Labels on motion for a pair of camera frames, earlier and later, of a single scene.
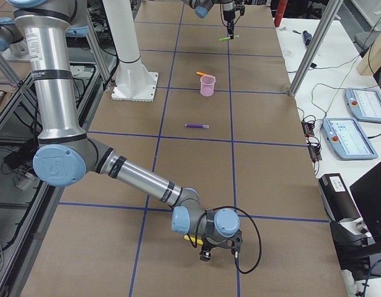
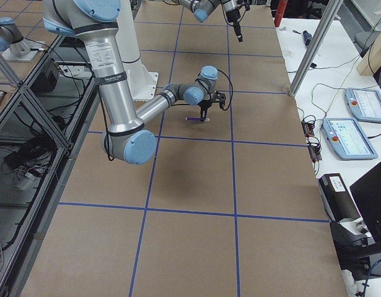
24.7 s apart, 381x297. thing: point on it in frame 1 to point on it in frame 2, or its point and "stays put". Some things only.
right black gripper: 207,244 to 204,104
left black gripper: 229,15 to 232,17
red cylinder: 280,12 stays put
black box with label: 337,198 stays put
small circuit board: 308,129 stays put
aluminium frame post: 315,46 stays put
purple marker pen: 197,125 to 196,119
